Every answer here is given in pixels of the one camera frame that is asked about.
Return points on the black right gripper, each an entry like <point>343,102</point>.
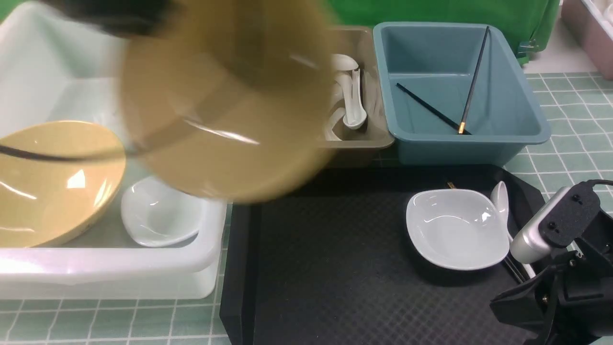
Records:
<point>570,302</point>

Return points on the black chopstick pair gold tips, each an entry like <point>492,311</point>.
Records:
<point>516,272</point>

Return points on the white ceramic soup spoon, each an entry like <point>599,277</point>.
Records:
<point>500,200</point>

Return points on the white curved dish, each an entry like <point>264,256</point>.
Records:
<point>457,229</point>

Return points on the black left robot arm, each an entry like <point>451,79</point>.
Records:
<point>121,18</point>

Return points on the yellow speckled noodle bowl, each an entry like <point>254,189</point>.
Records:
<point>50,203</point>

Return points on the black chopstick lying flat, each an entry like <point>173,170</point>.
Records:
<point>431,109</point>

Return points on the blue plastic chopstick bin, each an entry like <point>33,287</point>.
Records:
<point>436,62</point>

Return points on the black textured serving tray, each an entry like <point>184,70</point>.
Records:
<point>332,264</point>

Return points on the black chopstick leaning upright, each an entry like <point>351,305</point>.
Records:
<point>462,125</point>

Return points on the olive brown spoon bin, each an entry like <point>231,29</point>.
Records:
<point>357,148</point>

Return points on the green cloth backdrop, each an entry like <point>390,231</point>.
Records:
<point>526,24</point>

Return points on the pink bin at corner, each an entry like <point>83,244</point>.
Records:
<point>590,23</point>

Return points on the white spoon upright right side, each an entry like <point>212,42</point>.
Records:
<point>355,116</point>

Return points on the white spoon top of pile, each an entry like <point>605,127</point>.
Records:
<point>344,63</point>

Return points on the small white dish in bin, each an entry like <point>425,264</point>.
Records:
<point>155,215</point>

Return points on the large translucent white plastic bin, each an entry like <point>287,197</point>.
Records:
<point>54,69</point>

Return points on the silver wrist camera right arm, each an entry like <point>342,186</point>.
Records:
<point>557,224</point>

